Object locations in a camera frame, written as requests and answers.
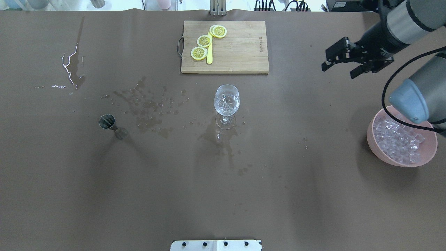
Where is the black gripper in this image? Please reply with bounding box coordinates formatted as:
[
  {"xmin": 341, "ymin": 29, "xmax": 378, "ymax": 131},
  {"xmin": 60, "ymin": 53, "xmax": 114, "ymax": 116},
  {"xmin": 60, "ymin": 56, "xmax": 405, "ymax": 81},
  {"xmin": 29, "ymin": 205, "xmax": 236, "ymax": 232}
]
[{"xmin": 321, "ymin": 23, "xmax": 397, "ymax": 78}]

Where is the steel jigger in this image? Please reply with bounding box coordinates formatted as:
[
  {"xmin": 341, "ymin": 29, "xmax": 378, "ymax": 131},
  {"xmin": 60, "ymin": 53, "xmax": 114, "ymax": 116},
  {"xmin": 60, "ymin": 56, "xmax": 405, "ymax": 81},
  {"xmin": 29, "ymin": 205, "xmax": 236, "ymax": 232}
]
[{"xmin": 98, "ymin": 114, "xmax": 129, "ymax": 140}]

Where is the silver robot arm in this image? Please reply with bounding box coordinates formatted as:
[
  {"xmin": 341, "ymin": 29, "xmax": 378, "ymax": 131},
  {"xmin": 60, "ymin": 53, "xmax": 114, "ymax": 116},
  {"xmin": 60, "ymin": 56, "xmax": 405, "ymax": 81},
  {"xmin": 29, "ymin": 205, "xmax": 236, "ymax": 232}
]
[{"xmin": 321, "ymin": 0, "xmax": 446, "ymax": 137}]

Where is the pink bowl of ice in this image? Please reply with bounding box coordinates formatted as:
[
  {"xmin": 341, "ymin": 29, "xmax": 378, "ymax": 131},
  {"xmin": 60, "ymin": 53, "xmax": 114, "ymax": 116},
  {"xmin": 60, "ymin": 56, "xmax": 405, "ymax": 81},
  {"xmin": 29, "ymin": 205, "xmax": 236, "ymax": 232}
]
[{"xmin": 366, "ymin": 109, "xmax": 438, "ymax": 167}]

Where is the clear wine glass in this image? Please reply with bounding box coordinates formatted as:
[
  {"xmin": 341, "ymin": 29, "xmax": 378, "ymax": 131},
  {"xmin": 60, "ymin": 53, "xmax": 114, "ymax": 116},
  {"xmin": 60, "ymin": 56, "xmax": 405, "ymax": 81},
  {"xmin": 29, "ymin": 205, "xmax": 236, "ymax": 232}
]
[{"xmin": 214, "ymin": 84, "xmax": 240, "ymax": 130}]

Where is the bamboo cutting board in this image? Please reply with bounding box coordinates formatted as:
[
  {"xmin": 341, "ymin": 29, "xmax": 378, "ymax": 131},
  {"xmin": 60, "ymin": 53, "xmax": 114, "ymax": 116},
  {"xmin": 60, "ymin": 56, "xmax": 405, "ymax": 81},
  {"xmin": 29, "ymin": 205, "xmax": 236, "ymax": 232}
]
[{"xmin": 180, "ymin": 21, "xmax": 270, "ymax": 74}]

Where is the lemon slice far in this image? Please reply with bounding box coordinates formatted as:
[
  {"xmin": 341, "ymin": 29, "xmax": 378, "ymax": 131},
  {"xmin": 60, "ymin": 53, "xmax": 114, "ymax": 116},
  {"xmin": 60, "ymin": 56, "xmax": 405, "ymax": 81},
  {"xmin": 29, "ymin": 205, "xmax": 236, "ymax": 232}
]
[{"xmin": 210, "ymin": 24, "xmax": 227, "ymax": 38}]

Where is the lemon slice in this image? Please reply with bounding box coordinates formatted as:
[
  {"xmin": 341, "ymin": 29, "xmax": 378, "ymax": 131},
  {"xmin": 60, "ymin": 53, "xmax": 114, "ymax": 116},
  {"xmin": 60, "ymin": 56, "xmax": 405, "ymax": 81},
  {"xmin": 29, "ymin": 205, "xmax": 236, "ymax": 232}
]
[
  {"xmin": 191, "ymin": 46, "xmax": 208, "ymax": 61},
  {"xmin": 197, "ymin": 35, "xmax": 213, "ymax": 48},
  {"xmin": 210, "ymin": 24, "xmax": 227, "ymax": 38}
]

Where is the lemon slice middle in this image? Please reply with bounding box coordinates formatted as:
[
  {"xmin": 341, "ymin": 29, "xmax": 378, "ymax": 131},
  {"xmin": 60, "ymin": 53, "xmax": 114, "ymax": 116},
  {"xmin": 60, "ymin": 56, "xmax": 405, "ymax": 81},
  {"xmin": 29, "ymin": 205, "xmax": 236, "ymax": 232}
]
[{"xmin": 197, "ymin": 35, "xmax": 213, "ymax": 48}]

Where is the lemon slice near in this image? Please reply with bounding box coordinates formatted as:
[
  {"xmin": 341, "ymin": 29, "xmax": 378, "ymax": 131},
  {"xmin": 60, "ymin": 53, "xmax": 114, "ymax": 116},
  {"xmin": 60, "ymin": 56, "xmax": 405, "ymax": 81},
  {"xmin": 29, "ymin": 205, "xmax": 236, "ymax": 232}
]
[{"xmin": 191, "ymin": 46, "xmax": 208, "ymax": 61}]

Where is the pink plastic cup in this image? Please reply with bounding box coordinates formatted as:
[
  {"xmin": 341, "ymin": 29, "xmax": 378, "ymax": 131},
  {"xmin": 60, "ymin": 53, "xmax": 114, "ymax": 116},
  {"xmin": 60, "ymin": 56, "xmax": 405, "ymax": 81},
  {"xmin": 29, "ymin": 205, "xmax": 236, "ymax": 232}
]
[{"xmin": 157, "ymin": 0, "xmax": 172, "ymax": 10}]

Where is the aluminium frame post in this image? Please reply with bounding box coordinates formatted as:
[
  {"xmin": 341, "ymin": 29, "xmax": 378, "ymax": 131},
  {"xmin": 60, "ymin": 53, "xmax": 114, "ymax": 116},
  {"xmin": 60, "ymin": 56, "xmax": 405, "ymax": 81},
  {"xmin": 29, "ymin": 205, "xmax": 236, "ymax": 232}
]
[{"xmin": 209, "ymin": 0, "xmax": 227, "ymax": 16}]

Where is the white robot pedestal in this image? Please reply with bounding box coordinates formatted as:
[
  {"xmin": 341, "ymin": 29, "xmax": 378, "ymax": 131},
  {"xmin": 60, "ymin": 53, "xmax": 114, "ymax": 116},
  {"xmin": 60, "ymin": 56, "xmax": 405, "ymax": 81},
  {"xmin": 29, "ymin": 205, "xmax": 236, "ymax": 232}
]
[{"xmin": 170, "ymin": 239, "xmax": 263, "ymax": 251}]

